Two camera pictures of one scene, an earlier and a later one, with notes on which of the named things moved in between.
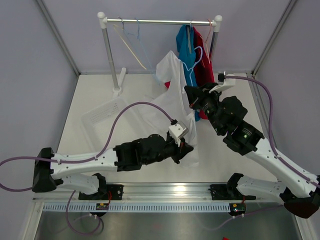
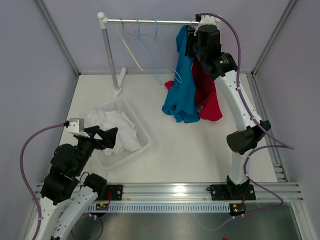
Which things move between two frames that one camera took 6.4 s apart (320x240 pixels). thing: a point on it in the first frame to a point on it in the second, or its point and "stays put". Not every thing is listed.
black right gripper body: (207, 101) to (191, 47)
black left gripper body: (171, 149) to (86, 146)
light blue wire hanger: (191, 69) to (176, 77)
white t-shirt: (170, 105) to (127, 137)
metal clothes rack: (103, 21) stays put
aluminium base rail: (151, 192) stays put
